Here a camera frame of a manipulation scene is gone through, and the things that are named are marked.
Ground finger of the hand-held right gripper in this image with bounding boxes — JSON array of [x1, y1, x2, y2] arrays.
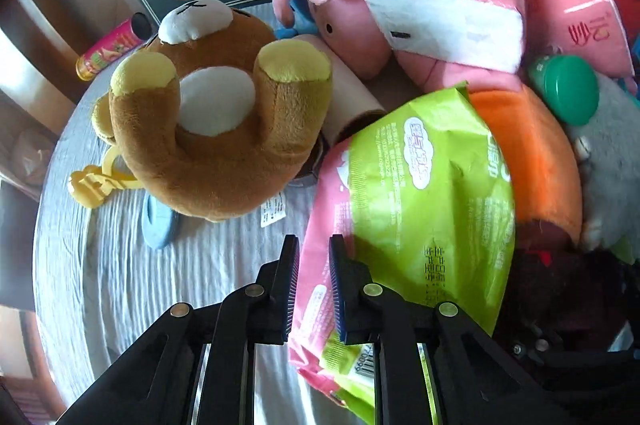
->
[[507, 325, 640, 406]]

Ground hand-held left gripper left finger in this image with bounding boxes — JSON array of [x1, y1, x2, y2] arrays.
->
[[57, 234, 301, 425]]

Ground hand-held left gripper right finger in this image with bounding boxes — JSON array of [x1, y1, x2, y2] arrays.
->
[[327, 234, 556, 425]]

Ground maroon cloth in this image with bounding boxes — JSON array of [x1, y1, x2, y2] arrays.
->
[[495, 215, 640, 351]]

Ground lime green wipes pack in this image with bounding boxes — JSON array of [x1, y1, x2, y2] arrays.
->
[[287, 86, 516, 425]]

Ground light green cloth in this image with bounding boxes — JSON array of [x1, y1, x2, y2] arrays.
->
[[607, 235, 640, 263]]

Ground light blue plastic scoop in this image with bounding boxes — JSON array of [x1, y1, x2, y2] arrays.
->
[[141, 195, 183, 251]]

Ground brown bear plush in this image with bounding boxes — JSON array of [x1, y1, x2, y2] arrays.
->
[[92, 0, 335, 223]]

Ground white paper roll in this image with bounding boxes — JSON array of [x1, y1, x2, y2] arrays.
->
[[292, 34, 386, 146]]

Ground grey plush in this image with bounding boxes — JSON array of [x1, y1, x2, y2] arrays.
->
[[565, 75, 640, 253]]

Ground orange cloth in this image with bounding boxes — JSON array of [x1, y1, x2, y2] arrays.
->
[[467, 82, 585, 246]]

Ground yellow plastic stick toy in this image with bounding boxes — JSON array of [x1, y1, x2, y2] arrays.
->
[[69, 145, 141, 210]]

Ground green round cap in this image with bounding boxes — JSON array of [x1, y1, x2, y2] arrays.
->
[[527, 55, 600, 127]]

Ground pink pig plush blue ears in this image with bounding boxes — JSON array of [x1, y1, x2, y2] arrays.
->
[[272, 0, 523, 93]]

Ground translucent plastic bag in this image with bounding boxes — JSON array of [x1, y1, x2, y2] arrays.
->
[[10, 125, 56, 186]]

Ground pink snack tube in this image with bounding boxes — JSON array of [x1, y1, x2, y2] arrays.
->
[[75, 14, 152, 82]]

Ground pink floral tissue pack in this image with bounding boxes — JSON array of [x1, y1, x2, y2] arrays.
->
[[364, 0, 528, 74]]

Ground pink tissue pack red print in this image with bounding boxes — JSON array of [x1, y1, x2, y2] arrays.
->
[[525, 0, 636, 78]]

